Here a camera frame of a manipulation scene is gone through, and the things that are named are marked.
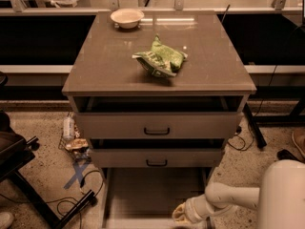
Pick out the green chip bag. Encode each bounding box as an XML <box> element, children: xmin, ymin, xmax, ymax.
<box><xmin>132</xmin><ymin>34</ymin><xmax>188</xmax><ymax>78</ymax></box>

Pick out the grey drawer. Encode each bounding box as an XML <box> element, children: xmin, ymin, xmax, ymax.
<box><xmin>102</xmin><ymin>168</ymin><xmax>214</xmax><ymax>229</ymax></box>
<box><xmin>90</xmin><ymin>139</ymin><xmax>224</xmax><ymax>168</ymax></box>
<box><xmin>76</xmin><ymin>96</ymin><xmax>242</xmax><ymax>139</ymax></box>

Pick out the black chair base right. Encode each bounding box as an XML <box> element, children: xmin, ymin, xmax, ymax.
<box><xmin>277</xmin><ymin>149</ymin><xmax>298</xmax><ymax>161</ymax></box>

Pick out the white plastic bottle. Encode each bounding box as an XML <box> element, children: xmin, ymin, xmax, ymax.
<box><xmin>63</xmin><ymin>116</ymin><xmax>74</xmax><ymax>141</ymax></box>

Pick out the black chair left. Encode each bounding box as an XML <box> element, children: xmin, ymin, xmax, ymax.
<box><xmin>0</xmin><ymin>72</ymin><xmax>97</xmax><ymax>229</ymax></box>

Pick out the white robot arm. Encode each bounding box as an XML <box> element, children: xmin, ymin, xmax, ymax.
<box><xmin>173</xmin><ymin>159</ymin><xmax>305</xmax><ymax>229</ymax></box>

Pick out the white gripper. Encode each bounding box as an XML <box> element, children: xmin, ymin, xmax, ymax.
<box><xmin>172</xmin><ymin>195</ymin><xmax>217</xmax><ymax>223</ymax></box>

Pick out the white ceramic bowl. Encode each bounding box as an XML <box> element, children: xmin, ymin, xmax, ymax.
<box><xmin>111</xmin><ymin>9</ymin><xmax>144</xmax><ymax>30</ymax></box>

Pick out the white shoe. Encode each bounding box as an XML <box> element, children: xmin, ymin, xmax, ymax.
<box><xmin>0</xmin><ymin>212</ymin><xmax>14</xmax><ymax>229</ymax></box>

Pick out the grey middle drawer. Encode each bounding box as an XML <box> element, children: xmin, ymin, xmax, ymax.
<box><xmin>90</xmin><ymin>139</ymin><xmax>224</xmax><ymax>168</ymax></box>

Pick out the grey drawer cabinet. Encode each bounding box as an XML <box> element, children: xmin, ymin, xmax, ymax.
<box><xmin>63</xmin><ymin>11</ymin><xmax>255</xmax><ymax>220</ymax></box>

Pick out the black table leg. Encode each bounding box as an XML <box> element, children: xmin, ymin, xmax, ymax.
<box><xmin>243</xmin><ymin>104</ymin><xmax>267</xmax><ymax>149</ymax></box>

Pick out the black floor cable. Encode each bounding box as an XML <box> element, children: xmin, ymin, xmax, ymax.
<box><xmin>226</xmin><ymin>125</ymin><xmax>255</xmax><ymax>152</ymax></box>

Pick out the grey bottom drawer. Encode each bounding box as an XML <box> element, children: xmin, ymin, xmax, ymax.
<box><xmin>102</xmin><ymin>168</ymin><xmax>214</xmax><ymax>229</ymax></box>

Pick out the grey top drawer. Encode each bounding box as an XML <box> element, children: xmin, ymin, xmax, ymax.
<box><xmin>76</xmin><ymin>96</ymin><xmax>242</xmax><ymax>139</ymax></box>

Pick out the brown shoe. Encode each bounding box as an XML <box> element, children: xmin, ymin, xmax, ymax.
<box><xmin>292</xmin><ymin>128</ymin><xmax>305</xmax><ymax>158</ymax></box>

